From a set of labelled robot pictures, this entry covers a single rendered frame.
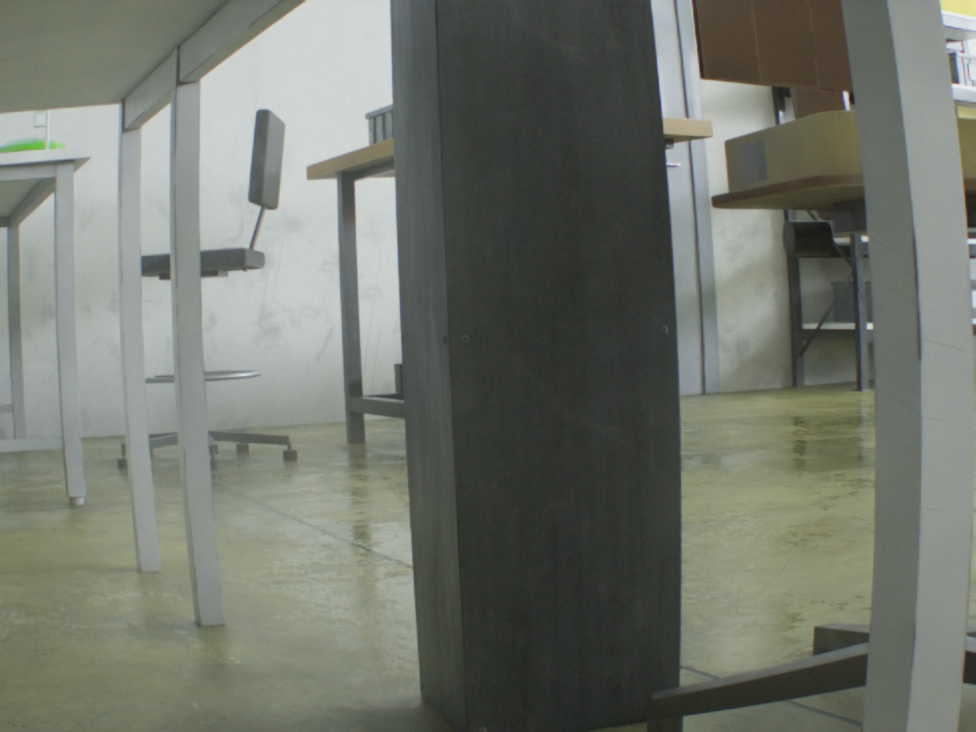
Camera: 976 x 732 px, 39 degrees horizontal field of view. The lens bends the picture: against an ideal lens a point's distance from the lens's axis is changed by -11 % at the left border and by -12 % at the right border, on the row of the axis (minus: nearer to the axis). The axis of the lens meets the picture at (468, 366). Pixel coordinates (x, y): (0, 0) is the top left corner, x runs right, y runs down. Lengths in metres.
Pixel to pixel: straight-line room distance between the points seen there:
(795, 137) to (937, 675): 0.75
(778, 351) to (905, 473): 6.57
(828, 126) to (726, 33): 0.41
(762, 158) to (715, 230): 5.63
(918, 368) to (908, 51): 0.15
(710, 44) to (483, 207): 0.34
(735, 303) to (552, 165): 5.60
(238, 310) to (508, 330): 4.69
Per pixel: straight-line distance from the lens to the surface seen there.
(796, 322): 7.22
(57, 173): 3.81
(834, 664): 1.52
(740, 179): 1.52
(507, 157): 1.54
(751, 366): 7.18
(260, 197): 4.62
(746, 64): 1.70
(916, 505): 0.70
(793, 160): 1.38
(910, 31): 0.71
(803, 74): 1.74
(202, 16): 2.04
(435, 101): 1.55
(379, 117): 5.34
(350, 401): 5.24
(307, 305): 6.26
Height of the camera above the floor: 0.46
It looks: 2 degrees down
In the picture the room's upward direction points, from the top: 3 degrees counter-clockwise
